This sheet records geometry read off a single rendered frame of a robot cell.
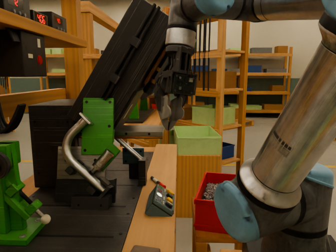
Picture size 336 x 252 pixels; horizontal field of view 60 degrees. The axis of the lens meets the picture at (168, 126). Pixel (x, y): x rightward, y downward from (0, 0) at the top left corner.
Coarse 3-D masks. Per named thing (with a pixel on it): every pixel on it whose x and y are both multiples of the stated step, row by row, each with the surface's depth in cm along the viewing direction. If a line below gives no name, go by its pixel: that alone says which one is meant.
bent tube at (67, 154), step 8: (80, 112) 103; (80, 120) 103; (88, 120) 103; (72, 128) 103; (80, 128) 104; (64, 136) 104; (72, 136) 104; (64, 144) 103; (64, 152) 103; (72, 160) 102; (80, 168) 102; (88, 176) 102; (96, 184) 101
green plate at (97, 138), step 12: (84, 108) 107; (96, 108) 107; (108, 108) 107; (96, 120) 107; (108, 120) 107; (84, 132) 106; (96, 132) 106; (108, 132) 106; (84, 144) 106; (96, 144) 106; (108, 144) 106
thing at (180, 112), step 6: (180, 96) 76; (174, 102) 77; (180, 102) 76; (174, 108) 77; (180, 108) 75; (174, 114) 77; (180, 114) 75; (168, 120) 78; (174, 120) 77; (168, 126) 77
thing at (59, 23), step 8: (0, 0) 87; (8, 0) 89; (16, 0) 94; (24, 0) 99; (8, 8) 89; (16, 8) 94; (24, 8) 99; (24, 16) 98; (48, 16) 120; (56, 16) 125; (48, 24) 120; (56, 24) 125; (64, 24) 133
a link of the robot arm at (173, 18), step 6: (174, 0) 71; (180, 0) 68; (174, 6) 71; (180, 6) 68; (174, 12) 71; (180, 12) 69; (168, 18) 73; (174, 18) 71; (180, 18) 70; (186, 18) 70; (168, 24) 73; (174, 24) 71; (180, 24) 71; (186, 24) 71; (192, 24) 71
